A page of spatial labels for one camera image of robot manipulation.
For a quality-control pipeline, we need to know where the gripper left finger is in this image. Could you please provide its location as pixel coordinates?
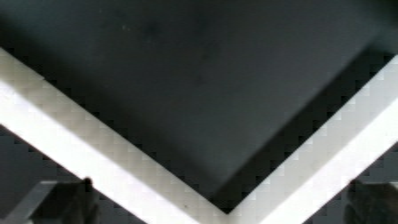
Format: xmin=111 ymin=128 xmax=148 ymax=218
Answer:
xmin=2 ymin=178 xmax=100 ymax=224

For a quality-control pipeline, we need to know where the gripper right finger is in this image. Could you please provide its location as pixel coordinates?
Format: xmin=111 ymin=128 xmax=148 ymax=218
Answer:
xmin=343 ymin=180 xmax=398 ymax=224

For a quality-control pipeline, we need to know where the white U-shaped fence frame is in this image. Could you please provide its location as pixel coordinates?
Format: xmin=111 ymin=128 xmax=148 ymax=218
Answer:
xmin=0 ymin=49 xmax=398 ymax=224

